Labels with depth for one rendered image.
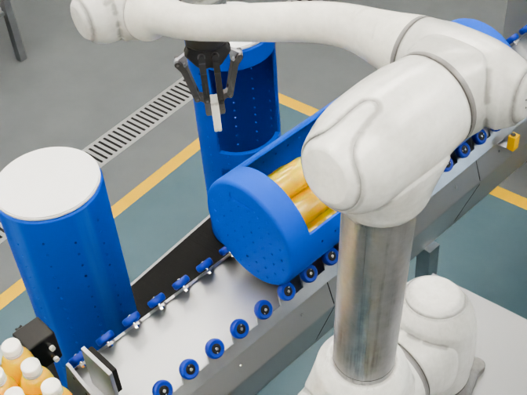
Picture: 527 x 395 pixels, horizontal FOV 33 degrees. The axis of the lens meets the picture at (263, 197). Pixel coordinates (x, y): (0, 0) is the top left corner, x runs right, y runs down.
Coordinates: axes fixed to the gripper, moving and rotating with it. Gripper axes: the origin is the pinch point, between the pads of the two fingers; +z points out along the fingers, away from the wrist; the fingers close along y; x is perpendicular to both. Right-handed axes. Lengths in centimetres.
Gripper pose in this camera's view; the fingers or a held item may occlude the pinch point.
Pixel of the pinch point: (216, 113)
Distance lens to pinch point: 172.3
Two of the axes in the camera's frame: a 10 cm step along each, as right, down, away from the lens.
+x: 1.2, 6.8, -7.3
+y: -9.9, 1.4, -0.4
